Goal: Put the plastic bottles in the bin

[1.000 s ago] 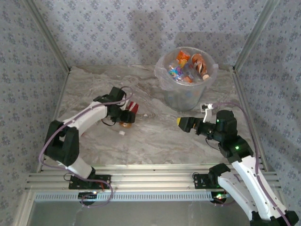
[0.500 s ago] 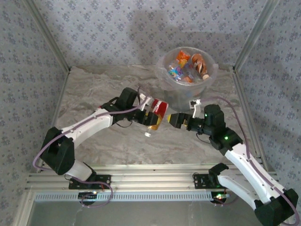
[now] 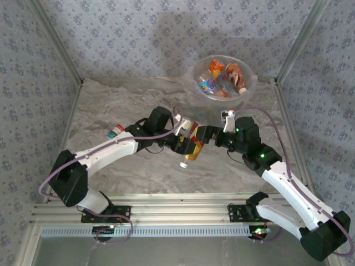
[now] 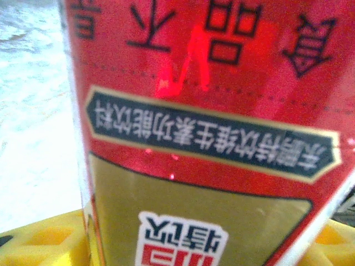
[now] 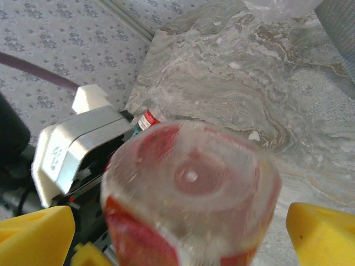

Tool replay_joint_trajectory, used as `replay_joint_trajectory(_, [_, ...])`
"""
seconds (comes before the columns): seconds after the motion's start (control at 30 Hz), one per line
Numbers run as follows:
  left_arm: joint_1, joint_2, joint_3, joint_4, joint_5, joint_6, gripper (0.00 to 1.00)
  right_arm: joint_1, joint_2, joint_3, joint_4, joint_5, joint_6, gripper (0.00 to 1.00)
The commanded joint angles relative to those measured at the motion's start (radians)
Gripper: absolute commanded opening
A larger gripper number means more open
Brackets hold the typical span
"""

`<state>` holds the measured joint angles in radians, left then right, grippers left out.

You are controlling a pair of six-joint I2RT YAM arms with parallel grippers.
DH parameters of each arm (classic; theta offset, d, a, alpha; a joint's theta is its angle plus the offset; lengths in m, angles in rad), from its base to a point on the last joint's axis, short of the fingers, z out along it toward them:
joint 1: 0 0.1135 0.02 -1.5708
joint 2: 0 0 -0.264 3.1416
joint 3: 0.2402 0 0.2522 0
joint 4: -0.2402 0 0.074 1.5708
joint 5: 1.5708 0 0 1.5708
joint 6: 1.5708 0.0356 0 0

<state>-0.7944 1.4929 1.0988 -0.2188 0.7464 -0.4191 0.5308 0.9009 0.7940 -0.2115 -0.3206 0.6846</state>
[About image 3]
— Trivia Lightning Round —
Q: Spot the bottle red gold label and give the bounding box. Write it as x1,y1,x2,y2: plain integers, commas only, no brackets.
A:
178,121,208,170

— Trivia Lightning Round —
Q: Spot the clear plastic bin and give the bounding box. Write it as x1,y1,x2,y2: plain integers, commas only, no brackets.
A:
184,54,257,128

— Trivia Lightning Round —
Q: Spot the teal label bottle red cap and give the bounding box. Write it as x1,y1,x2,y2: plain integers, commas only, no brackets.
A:
106,124,125,141

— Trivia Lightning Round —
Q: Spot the brown striped label bottle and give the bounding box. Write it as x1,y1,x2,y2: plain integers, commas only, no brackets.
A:
225,62,249,96

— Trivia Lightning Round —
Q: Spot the right controller board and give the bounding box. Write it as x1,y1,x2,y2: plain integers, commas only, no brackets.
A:
248,226,272,237

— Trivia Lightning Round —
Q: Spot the controller board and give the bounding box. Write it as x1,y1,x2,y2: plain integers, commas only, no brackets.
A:
92,225,116,235
248,226,272,237

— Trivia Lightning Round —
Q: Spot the left controller board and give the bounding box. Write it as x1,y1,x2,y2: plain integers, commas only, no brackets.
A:
92,225,116,235

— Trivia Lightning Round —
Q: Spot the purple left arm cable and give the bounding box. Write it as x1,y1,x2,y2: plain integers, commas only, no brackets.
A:
38,106,182,200

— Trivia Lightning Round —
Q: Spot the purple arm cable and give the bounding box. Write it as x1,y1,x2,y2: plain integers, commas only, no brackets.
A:
235,107,354,257
38,106,182,200

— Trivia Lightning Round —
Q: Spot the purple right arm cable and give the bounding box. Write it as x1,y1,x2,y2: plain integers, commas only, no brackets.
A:
235,107,354,257

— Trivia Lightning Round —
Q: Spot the aluminium right table rail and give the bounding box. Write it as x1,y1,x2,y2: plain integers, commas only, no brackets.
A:
273,78,317,202

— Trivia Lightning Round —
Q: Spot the aluminium table rail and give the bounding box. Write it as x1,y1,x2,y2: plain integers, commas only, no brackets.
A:
273,78,317,202
57,80,84,156

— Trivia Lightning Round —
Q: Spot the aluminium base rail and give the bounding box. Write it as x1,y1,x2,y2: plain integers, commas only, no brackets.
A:
29,192,306,226

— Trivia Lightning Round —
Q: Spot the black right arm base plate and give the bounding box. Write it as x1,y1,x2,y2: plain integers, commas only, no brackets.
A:
227,204,280,223

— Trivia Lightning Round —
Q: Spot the grey slotted cable tray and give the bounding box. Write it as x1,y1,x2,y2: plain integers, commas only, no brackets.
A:
41,224,268,238

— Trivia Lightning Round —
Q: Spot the aluminium left table rail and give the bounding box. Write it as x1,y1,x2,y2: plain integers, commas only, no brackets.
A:
57,80,84,156

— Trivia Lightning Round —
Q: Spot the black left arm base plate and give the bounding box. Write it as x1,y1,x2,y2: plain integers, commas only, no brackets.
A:
80,204,131,224

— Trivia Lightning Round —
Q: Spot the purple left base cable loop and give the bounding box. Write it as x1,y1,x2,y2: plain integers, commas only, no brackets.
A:
93,215,134,245

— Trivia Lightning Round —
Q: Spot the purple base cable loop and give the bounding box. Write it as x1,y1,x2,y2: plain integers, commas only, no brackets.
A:
93,215,134,245
249,216,282,244

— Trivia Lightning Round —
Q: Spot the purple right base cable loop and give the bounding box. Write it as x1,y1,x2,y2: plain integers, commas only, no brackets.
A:
249,216,282,244

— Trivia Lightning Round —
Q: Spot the aluminium right frame post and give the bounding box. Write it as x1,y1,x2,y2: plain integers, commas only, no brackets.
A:
273,0,332,84

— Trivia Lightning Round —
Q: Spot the aluminium frame post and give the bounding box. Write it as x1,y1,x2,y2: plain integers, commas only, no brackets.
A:
27,0,85,85
273,0,332,84

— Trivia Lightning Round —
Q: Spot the aluminium left frame post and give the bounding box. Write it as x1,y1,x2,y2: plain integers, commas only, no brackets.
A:
27,0,85,85

